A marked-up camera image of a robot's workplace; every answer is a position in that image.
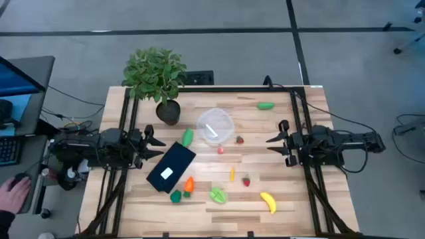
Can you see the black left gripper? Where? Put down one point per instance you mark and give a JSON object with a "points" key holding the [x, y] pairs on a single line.
{"points": [[136, 147]]}

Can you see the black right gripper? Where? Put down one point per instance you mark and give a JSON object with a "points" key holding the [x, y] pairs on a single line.
{"points": [[299, 146]]}

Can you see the green toy cucumber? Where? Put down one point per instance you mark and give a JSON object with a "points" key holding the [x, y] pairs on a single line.
{"points": [[265, 106]]}

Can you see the red toy strawberry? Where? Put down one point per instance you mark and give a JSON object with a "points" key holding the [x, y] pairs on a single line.
{"points": [[246, 181], [239, 140]]}

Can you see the orange toy carrot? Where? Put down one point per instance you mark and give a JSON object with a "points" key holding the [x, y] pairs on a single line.
{"points": [[189, 185]]}

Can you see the small yellow toy pepper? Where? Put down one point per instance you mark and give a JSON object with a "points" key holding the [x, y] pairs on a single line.
{"points": [[232, 174]]}

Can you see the dark green toy bell pepper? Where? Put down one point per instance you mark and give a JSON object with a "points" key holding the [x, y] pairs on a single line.
{"points": [[176, 196]]}

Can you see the yellow toy banana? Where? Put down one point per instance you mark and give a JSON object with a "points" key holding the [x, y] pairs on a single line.
{"points": [[269, 200]]}

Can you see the small red toy tomato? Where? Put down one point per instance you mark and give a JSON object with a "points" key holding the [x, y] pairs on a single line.
{"points": [[220, 150]]}

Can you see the person's forearm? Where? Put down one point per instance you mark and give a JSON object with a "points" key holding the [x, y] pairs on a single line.
{"points": [[5, 225]]}

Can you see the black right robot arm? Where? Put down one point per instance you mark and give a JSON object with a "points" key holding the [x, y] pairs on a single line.
{"points": [[332, 146]]}

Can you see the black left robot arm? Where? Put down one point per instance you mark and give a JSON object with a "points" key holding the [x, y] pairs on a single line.
{"points": [[83, 146]]}

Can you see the clear plastic tupperware container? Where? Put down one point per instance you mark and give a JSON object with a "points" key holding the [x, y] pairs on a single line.
{"points": [[220, 119]]}

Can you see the dark blue folded cloth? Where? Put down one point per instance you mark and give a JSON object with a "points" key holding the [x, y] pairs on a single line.
{"points": [[174, 157]]}

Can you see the green plant in black pot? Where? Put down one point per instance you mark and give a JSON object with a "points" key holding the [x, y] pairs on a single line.
{"points": [[152, 73]]}

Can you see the black floor box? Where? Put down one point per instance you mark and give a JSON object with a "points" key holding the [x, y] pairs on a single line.
{"points": [[199, 78]]}

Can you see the red soda can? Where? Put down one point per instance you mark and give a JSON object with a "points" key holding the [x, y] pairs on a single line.
{"points": [[50, 173]]}

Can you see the black caster wheel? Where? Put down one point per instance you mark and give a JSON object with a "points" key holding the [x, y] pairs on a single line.
{"points": [[45, 213]]}

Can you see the grey office desk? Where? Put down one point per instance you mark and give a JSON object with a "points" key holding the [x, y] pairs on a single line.
{"points": [[43, 69]]}

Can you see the black computer mouse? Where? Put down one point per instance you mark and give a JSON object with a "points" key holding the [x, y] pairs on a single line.
{"points": [[20, 176]]}

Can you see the black keyboard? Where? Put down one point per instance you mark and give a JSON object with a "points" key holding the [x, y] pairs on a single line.
{"points": [[8, 151]]}

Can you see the person's hand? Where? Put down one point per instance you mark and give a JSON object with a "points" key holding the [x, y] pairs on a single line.
{"points": [[13, 196]]}

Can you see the computer monitor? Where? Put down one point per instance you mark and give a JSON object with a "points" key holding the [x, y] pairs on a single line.
{"points": [[13, 79]]}

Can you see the black aluminium table frame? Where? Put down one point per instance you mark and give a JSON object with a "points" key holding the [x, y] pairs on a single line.
{"points": [[232, 89]]}

